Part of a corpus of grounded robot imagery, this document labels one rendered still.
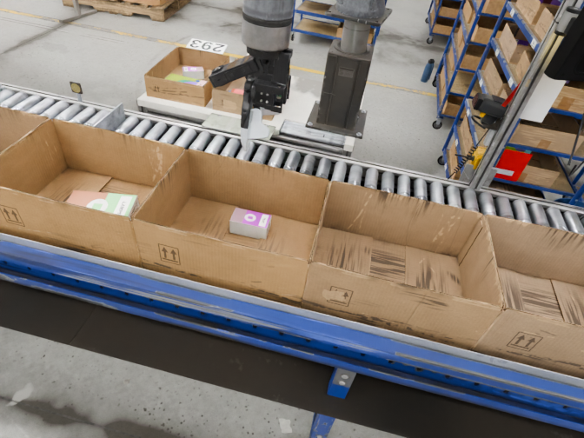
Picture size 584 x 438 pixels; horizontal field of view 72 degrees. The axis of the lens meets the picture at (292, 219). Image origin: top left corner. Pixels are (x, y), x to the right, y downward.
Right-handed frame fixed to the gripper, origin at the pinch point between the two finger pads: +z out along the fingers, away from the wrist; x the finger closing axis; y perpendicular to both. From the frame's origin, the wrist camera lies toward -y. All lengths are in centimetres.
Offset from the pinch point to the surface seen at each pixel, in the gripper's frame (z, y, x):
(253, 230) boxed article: 26.8, 2.8, -2.6
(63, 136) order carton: 18, -56, 8
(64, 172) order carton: 29, -57, 6
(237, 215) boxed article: 25.0, -2.2, -0.4
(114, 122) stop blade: 42, -72, 55
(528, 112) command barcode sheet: 10, 81, 68
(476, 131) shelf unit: 62, 97, 156
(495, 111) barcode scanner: 12, 71, 67
